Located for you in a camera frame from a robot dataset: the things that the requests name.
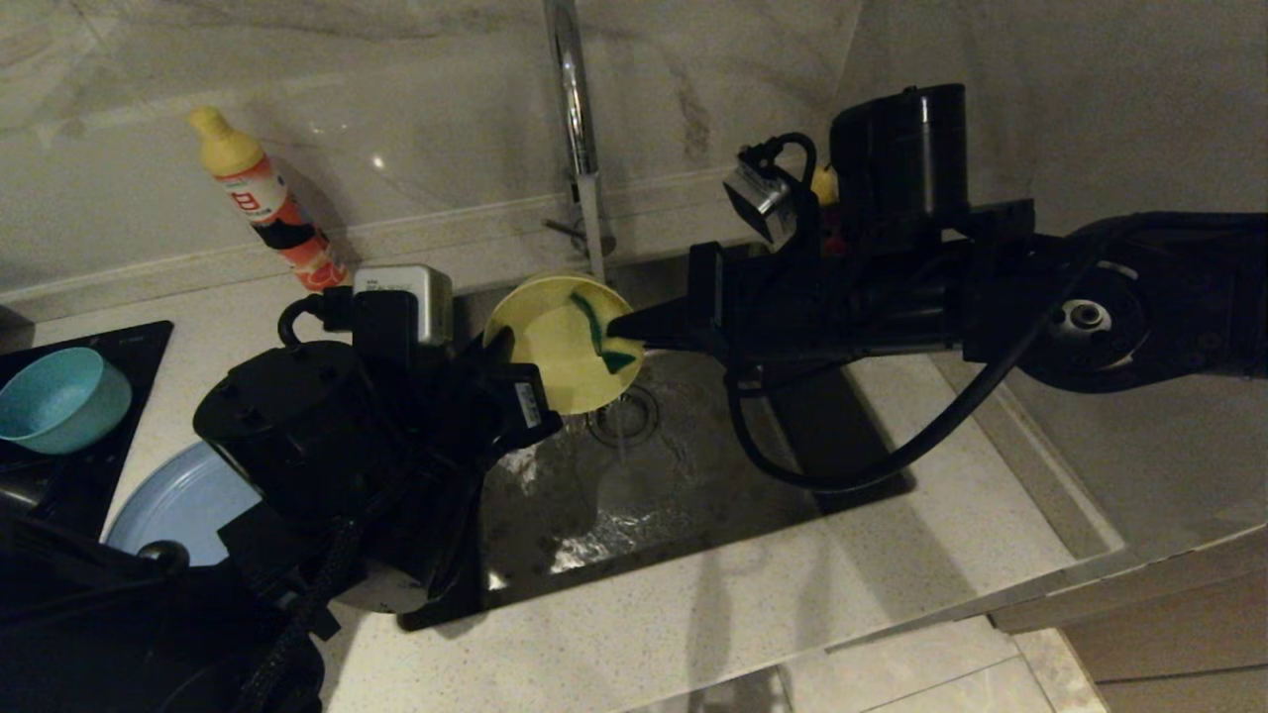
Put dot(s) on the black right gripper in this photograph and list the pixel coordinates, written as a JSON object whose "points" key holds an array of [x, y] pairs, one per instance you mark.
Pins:
{"points": [[822, 307]]}

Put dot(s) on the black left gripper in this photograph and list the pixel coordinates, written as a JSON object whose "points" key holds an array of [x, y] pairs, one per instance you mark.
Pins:
{"points": [[505, 406]]}

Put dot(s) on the yellow bowl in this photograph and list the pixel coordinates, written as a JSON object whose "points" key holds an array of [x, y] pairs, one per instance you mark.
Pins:
{"points": [[555, 347]]}

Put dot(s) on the yellow sponge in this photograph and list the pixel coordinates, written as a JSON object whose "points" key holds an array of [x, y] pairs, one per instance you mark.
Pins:
{"points": [[594, 322]]}

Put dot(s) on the chrome kitchen faucet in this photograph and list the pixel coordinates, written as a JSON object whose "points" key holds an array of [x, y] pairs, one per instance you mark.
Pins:
{"points": [[575, 119]]}

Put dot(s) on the orange white dish soap bottle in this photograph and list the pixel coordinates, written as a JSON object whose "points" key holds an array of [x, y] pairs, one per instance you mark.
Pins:
{"points": [[267, 203]]}

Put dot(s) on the blue plate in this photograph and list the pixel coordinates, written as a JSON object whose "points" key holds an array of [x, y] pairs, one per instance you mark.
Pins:
{"points": [[178, 505]]}

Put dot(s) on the teal bowl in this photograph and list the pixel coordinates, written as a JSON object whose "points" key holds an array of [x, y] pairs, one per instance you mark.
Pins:
{"points": [[59, 401]]}

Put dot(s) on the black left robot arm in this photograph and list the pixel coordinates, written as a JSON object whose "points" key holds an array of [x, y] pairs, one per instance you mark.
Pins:
{"points": [[297, 446]]}

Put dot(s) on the stainless steel sink basin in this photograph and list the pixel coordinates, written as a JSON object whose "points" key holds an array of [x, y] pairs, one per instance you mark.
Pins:
{"points": [[674, 495]]}

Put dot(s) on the round metal drain strainer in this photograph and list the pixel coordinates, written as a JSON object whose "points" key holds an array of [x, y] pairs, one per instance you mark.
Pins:
{"points": [[634, 421]]}

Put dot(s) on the running water stream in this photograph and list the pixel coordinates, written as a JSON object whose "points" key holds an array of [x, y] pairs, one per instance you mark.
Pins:
{"points": [[594, 233]]}

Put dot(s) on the yellow pear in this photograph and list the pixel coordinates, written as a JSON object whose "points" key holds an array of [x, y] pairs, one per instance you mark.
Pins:
{"points": [[824, 183]]}

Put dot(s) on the black induction cooktop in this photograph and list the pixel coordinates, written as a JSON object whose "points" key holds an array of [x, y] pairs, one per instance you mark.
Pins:
{"points": [[109, 347]]}

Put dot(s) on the wooden cabinet front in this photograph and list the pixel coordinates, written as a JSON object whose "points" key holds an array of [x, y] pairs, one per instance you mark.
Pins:
{"points": [[1169, 634]]}

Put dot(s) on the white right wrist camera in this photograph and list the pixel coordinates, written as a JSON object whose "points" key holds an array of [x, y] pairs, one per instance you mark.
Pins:
{"points": [[758, 193]]}

